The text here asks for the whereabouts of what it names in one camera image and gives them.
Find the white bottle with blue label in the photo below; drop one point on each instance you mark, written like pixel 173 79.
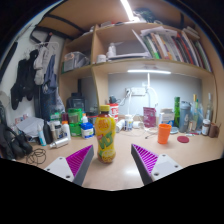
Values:
pixel 41 136

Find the hanging dark clothes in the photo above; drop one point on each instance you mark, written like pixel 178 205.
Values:
pixel 36 76

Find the blue and white box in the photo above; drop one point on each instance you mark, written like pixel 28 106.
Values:
pixel 87 130

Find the white plastic bag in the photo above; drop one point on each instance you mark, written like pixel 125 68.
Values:
pixel 29 126

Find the green glass bottle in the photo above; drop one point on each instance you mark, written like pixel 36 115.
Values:
pixel 177 111

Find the white carton box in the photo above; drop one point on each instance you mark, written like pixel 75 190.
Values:
pixel 166 117

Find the black box appliance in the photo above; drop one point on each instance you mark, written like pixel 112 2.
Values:
pixel 76 102

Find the red and white tub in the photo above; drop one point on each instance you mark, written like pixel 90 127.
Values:
pixel 114 111

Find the clear tall bottle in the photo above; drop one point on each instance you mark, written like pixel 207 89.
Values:
pixel 209 108

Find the orange plastic cup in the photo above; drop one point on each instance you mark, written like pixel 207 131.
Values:
pixel 164 134

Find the grey water bottle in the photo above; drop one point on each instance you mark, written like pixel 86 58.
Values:
pixel 184 117

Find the maroon pouch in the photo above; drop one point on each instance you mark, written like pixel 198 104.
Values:
pixel 149 117

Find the silver spray can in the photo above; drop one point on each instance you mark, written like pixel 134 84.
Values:
pixel 59 143

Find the white power strip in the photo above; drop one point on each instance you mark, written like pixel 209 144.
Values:
pixel 138 91

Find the dark brown bottle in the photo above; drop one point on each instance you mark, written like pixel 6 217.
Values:
pixel 47 133

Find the small brown container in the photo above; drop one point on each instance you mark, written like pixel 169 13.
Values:
pixel 213 130

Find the wooden shelf unit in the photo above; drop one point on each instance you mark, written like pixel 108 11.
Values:
pixel 100 70

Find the brown jar with white lid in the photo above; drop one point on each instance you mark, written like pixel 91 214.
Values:
pixel 206 127

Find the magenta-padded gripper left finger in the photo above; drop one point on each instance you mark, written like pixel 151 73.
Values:
pixel 79 160

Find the green plastic container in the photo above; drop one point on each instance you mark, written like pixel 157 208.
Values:
pixel 75 121

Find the white light strip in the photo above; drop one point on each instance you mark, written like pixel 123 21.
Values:
pixel 148 71

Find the white plastic bottle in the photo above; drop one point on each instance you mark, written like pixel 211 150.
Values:
pixel 66 130

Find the black backpack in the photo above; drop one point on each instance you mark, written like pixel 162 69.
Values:
pixel 13 141

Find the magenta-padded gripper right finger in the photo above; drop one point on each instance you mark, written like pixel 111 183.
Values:
pixel 146 160

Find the white desk lamp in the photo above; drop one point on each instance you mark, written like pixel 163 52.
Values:
pixel 149 88

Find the flat round red coaster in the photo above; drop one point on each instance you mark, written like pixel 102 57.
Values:
pixel 183 139

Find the yellow drink bottle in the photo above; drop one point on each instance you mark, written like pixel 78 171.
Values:
pixel 105 135

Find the white tube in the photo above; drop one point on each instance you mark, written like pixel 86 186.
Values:
pixel 120 125

